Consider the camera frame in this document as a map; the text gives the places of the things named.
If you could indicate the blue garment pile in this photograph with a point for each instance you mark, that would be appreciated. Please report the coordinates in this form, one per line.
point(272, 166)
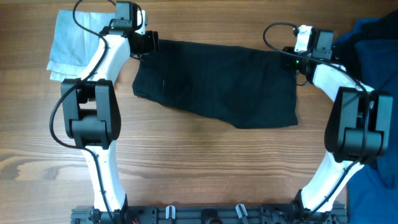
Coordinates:
point(372, 191)

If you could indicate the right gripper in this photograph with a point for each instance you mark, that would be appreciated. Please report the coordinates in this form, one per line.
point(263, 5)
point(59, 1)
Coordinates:
point(286, 58)

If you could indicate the folded light blue garment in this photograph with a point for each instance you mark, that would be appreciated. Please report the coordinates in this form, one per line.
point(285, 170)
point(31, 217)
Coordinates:
point(73, 47)

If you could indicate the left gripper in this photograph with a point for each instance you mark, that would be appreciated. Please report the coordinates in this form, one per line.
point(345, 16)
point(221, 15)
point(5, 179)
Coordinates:
point(152, 43)

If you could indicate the dark garment on pile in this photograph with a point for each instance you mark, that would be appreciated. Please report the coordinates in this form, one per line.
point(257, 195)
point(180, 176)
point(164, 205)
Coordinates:
point(384, 28)

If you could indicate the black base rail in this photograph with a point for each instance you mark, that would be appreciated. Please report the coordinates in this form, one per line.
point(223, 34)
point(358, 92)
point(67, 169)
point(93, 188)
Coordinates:
point(267, 213)

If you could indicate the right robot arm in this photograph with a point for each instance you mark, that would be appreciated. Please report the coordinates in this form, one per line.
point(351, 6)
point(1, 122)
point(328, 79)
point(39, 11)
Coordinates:
point(357, 131)

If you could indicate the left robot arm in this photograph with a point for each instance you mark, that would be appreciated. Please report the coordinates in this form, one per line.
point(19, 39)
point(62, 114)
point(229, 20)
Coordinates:
point(91, 113)

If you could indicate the black shorts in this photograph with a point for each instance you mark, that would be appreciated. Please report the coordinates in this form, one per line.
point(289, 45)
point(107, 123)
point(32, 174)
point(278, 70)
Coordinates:
point(247, 88)

